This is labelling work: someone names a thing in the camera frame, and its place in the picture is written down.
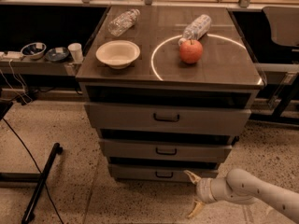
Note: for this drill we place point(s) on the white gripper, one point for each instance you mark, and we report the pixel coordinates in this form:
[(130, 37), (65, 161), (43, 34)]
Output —
[(204, 190)]

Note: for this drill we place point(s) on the grey drawer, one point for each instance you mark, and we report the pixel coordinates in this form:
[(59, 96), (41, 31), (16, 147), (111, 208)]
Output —
[(153, 173), (167, 119), (164, 151)]

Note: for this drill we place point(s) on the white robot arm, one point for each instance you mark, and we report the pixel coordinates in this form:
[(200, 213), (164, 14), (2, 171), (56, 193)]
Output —
[(241, 187)]

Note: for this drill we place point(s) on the grey drawer cabinet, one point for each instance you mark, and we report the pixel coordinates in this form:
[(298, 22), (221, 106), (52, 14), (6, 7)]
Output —
[(224, 77)]

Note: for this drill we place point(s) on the red apple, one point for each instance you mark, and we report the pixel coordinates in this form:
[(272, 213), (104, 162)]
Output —
[(190, 51)]

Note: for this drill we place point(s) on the clear plastic bottle right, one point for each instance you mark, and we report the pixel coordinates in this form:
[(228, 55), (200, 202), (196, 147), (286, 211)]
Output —
[(196, 29)]

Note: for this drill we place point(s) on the clear plastic bottle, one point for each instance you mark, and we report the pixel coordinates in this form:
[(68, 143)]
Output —
[(196, 29), (124, 22)]

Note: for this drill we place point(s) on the black stand leg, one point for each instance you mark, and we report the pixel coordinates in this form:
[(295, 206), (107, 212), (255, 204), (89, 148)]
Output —
[(41, 183)]

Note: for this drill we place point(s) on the clear plastic bottle left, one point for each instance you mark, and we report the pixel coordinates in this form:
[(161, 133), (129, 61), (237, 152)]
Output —
[(124, 22)]

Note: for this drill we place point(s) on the white paper cup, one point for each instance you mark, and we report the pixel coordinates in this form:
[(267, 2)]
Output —
[(76, 52)]

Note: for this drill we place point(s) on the dark chair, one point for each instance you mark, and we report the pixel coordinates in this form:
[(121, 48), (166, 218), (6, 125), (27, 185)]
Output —
[(284, 26)]

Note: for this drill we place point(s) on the dark blue bowl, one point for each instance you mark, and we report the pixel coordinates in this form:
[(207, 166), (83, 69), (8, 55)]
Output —
[(57, 54)]

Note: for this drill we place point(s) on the grey side shelf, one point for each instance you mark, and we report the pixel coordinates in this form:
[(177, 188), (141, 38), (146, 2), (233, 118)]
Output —
[(40, 67)]

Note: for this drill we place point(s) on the white patterned bowl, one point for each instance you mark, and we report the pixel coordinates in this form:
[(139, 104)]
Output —
[(34, 51)]

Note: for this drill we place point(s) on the white power strip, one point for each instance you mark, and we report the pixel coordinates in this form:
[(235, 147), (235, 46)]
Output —
[(11, 55)]

